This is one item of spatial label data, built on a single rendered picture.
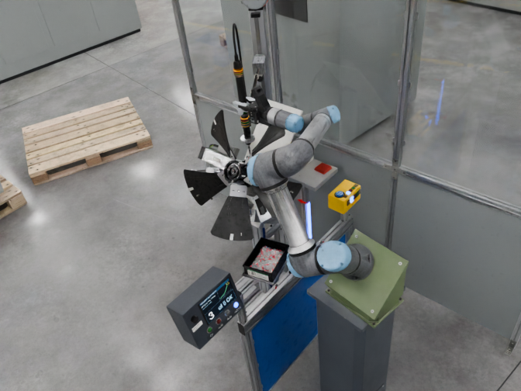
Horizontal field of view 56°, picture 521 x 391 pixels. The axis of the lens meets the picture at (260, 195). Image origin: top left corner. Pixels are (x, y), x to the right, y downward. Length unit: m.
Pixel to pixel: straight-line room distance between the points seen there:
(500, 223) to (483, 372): 0.94
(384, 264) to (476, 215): 0.92
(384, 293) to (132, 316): 2.06
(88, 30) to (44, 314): 4.97
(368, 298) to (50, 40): 6.47
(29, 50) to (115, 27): 1.30
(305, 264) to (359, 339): 0.45
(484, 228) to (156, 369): 2.11
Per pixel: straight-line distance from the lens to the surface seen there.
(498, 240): 2.87
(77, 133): 5.52
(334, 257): 1.87
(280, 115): 2.10
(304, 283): 2.62
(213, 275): 1.98
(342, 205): 2.52
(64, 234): 4.46
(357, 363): 2.36
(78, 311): 3.80
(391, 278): 2.01
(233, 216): 2.54
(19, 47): 7.63
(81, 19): 7.85
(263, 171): 1.82
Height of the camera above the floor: 2.70
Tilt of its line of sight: 39 degrees down
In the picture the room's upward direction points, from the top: 8 degrees counter-clockwise
